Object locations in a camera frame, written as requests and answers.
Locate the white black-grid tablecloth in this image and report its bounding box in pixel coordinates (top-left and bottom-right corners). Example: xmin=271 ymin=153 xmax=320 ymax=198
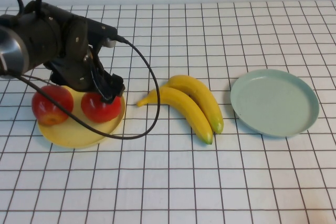
xmin=0 ymin=0 xmax=336 ymax=224

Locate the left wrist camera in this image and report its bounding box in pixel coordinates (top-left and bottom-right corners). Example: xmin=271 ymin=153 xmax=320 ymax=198
xmin=85 ymin=18 xmax=118 ymax=48

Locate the long black camera cable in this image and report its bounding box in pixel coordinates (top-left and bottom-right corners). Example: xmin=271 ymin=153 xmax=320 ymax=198
xmin=0 ymin=35 xmax=161 ymax=141

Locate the thin black gripper wire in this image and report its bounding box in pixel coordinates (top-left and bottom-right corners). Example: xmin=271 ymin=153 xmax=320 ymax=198
xmin=88 ymin=57 xmax=107 ymax=102

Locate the red apple with stem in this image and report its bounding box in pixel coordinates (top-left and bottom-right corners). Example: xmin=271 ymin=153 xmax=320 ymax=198
xmin=80 ymin=92 xmax=122 ymax=124

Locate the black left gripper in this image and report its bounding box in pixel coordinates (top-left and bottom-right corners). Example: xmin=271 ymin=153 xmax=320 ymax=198
xmin=49 ymin=47 xmax=125 ymax=105

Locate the pale green plastic plate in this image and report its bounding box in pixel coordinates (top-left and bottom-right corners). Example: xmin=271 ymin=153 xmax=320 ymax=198
xmin=229 ymin=68 xmax=320 ymax=138

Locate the red apple yellowish base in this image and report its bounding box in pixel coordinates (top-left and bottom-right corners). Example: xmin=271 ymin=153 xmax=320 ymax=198
xmin=31 ymin=84 xmax=75 ymax=126

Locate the yellow plastic plate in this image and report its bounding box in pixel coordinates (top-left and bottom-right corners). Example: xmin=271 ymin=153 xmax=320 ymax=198
xmin=37 ymin=84 xmax=126 ymax=148

